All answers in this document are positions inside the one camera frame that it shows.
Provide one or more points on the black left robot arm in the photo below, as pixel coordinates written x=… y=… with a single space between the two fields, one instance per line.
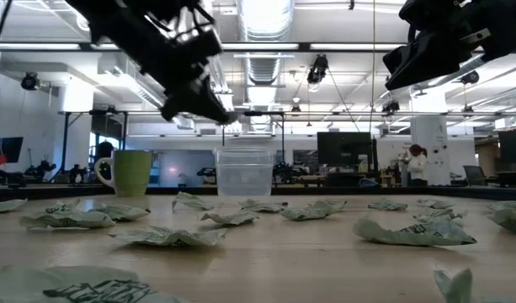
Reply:
x=110 y=21

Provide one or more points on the background black robot arm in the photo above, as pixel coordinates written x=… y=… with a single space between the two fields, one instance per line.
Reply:
x=285 y=171
x=40 y=168
x=76 y=174
x=208 y=173

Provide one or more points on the silver ventilation duct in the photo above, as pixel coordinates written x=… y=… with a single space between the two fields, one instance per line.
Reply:
x=264 y=25

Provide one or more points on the white pillar with wall boxes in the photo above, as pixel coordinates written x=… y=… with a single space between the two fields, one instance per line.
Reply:
x=430 y=143

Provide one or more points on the long ceiling light strip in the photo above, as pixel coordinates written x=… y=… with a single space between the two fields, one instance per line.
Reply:
x=34 y=46
x=354 y=46
x=262 y=46

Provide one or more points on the black metal rig frame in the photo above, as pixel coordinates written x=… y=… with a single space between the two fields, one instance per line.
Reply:
x=65 y=143

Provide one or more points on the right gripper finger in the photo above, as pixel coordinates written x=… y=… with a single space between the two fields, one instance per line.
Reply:
x=426 y=75
x=434 y=52

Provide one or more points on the black ceiling camera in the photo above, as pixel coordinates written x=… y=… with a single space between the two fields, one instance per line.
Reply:
x=391 y=107
x=29 y=81
x=470 y=77
x=318 y=67

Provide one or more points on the person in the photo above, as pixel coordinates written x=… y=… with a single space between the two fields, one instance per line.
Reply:
x=417 y=166

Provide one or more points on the plain white pillar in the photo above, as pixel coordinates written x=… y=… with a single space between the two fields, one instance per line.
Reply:
x=76 y=126

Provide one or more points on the clear plastic cup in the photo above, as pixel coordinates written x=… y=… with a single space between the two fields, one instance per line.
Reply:
x=226 y=155

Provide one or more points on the green white stevia packet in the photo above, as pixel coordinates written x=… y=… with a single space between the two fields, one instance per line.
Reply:
x=5 y=206
x=310 y=211
x=169 y=237
x=409 y=235
x=455 y=288
x=262 y=206
x=120 y=212
x=387 y=205
x=72 y=280
x=192 y=202
x=435 y=204
x=436 y=215
x=62 y=207
x=512 y=221
x=68 y=219
x=234 y=218
x=508 y=205

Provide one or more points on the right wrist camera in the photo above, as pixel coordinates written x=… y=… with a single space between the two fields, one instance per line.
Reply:
x=430 y=19

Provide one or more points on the black aluminium table frame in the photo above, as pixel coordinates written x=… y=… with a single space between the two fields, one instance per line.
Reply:
x=367 y=191

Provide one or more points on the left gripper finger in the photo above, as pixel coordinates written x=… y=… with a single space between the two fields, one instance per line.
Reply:
x=198 y=103

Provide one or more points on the dark blue wall screen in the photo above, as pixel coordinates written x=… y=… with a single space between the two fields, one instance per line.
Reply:
x=7 y=147

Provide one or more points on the black computer monitor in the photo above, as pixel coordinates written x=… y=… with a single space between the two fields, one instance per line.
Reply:
x=344 y=151
x=514 y=149

